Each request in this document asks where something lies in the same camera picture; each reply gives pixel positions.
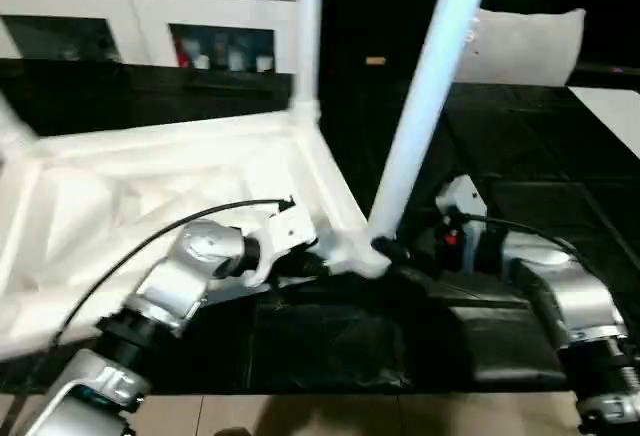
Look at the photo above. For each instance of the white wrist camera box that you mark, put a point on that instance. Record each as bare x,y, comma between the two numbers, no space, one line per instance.
462,198
288,228

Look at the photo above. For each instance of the small yellow label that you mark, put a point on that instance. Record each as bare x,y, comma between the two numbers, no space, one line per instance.
375,60

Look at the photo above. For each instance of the white plastic table top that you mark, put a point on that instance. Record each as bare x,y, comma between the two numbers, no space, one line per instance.
150,176

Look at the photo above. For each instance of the black work mat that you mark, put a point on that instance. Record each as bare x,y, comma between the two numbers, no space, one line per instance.
540,146

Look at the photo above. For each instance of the grey pillow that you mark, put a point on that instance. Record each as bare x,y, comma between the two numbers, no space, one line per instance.
530,46

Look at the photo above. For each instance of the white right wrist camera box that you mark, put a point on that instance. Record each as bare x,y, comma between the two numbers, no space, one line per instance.
462,198

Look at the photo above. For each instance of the white cabinet with glass doors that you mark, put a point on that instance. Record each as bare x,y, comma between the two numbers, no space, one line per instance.
100,11

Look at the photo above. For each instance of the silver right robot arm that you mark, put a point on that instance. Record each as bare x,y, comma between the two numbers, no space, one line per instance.
560,286

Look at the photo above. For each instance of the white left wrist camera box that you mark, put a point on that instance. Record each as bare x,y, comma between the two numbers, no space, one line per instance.
288,228

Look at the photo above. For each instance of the white plastic table leg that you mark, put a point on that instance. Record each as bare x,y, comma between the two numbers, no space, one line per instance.
308,36
430,86
12,131

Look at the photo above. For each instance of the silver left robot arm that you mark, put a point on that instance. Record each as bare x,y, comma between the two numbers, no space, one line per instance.
190,266

